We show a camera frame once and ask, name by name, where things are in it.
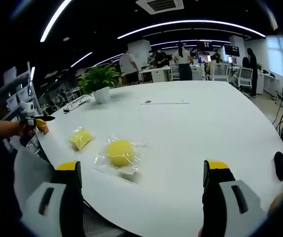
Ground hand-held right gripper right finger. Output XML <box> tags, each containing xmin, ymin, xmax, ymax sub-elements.
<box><xmin>202</xmin><ymin>159</ymin><xmax>268</xmax><ymax>237</ymax></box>

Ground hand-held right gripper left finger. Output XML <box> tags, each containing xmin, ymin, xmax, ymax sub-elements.
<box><xmin>20</xmin><ymin>160</ymin><xmax>85</xmax><ymax>237</ymax></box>

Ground yellow packet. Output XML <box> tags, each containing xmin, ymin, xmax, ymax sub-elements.
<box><xmin>69</xmin><ymin>126</ymin><xmax>95</xmax><ymax>152</ymax></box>

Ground round yellow silicone block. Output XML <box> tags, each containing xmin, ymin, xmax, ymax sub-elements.
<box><xmin>93</xmin><ymin>134</ymin><xmax>148</xmax><ymax>185</ymax></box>

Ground person's right hand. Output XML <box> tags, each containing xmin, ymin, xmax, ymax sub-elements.
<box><xmin>268</xmin><ymin>191</ymin><xmax>283</xmax><ymax>218</ymax></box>

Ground grey storage shelf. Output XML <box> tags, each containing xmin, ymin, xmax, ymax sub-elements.
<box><xmin>0</xmin><ymin>61</ymin><xmax>43</xmax><ymax>119</ymax></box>

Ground green potted plant white pot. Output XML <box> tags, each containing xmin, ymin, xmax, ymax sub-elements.
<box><xmin>76</xmin><ymin>63</ymin><xmax>122</xmax><ymax>105</ymax></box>

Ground ceiling light strip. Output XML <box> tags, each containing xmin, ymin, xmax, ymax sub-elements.
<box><xmin>70</xmin><ymin>51</ymin><xmax>93</xmax><ymax>68</ymax></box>
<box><xmin>39</xmin><ymin>0</ymin><xmax>73</xmax><ymax>43</ymax></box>

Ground black computer mouse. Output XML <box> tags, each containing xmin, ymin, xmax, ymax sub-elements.
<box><xmin>274</xmin><ymin>151</ymin><xmax>283</xmax><ymax>182</ymax></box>

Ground white mesh office chair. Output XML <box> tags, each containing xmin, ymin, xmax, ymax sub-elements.
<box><xmin>233</xmin><ymin>66</ymin><xmax>253</xmax><ymax>94</ymax></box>

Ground ceiling air conditioner vent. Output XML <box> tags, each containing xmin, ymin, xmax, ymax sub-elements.
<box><xmin>136</xmin><ymin>0</ymin><xmax>184</xmax><ymax>15</ymax></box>

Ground bright window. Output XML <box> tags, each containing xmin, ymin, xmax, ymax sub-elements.
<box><xmin>266</xmin><ymin>35</ymin><xmax>283</xmax><ymax>73</ymax></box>

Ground long curved ceiling light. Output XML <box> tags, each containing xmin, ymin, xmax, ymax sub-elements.
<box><xmin>117</xmin><ymin>20</ymin><xmax>267</xmax><ymax>40</ymax></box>

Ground black cable with plug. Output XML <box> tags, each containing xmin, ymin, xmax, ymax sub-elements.
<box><xmin>62</xmin><ymin>100</ymin><xmax>91</xmax><ymax>114</ymax></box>

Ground dark wall screen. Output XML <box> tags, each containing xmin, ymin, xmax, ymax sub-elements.
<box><xmin>196</xmin><ymin>41</ymin><xmax>215</xmax><ymax>51</ymax></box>
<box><xmin>224</xmin><ymin>44</ymin><xmax>240</xmax><ymax>56</ymax></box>

